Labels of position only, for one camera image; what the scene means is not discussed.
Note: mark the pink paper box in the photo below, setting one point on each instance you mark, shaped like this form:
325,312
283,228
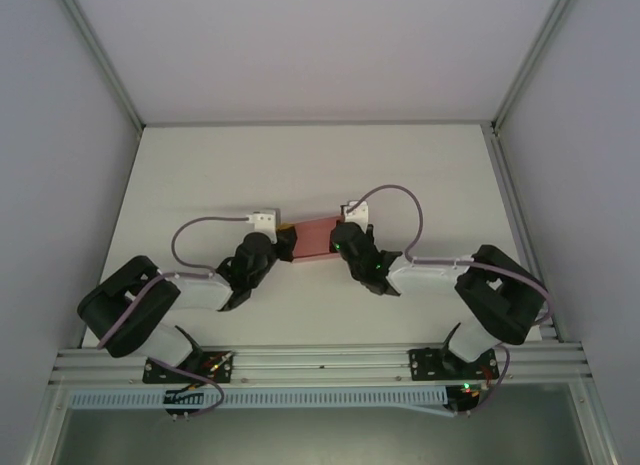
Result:
315,237

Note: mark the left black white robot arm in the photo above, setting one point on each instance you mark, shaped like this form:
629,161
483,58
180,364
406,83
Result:
150,305

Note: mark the left black controller box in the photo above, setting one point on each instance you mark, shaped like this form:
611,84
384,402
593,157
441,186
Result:
175,411

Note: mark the black controller box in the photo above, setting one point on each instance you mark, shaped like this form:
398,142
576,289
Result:
175,411
462,404

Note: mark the right black controller box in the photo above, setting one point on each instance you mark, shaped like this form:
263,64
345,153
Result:
462,404

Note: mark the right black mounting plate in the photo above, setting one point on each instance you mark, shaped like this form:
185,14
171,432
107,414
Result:
425,365

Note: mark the black mounting plate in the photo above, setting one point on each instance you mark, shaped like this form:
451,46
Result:
160,374
425,365

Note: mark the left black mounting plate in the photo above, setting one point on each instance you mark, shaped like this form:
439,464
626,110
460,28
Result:
160,374

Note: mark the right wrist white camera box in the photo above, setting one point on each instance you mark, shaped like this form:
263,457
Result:
356,214

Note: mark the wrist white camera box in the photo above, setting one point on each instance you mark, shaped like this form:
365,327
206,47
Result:
262,219
356,214

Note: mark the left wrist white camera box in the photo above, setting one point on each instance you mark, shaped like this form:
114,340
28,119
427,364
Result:
262,219

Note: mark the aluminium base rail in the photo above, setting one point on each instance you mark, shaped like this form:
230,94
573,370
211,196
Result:
320,357

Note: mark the aluminium side rail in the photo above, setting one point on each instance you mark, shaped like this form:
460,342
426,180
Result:
503,165

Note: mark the left aluminium frame post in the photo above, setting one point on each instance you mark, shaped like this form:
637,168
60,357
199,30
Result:
104,60

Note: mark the aluminium frame post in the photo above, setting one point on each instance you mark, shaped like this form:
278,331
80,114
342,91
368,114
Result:
104,60
533,60

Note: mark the lower aluminium frame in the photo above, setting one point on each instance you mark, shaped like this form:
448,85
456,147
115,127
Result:
47,425

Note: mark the right aluminium frame post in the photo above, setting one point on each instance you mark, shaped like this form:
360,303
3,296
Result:
533,60

